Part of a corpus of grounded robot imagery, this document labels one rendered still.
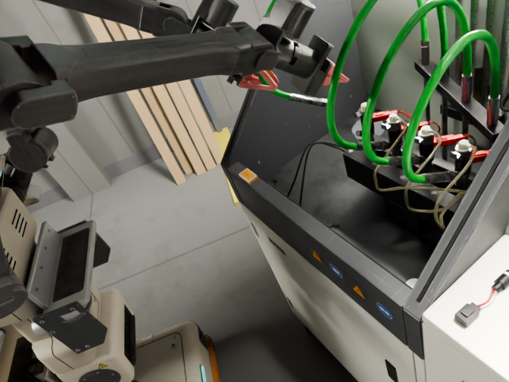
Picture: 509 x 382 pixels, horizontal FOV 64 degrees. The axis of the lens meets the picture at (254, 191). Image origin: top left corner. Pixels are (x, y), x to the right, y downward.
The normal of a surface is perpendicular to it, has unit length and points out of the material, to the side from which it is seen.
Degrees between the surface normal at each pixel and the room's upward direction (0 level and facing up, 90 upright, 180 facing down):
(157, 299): 0
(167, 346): 0
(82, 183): 90
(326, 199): 0
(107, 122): 90
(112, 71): 115
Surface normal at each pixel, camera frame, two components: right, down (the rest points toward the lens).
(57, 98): 0.65, 0.68
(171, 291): -0.31, -0.69
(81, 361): 0.24, 0.61
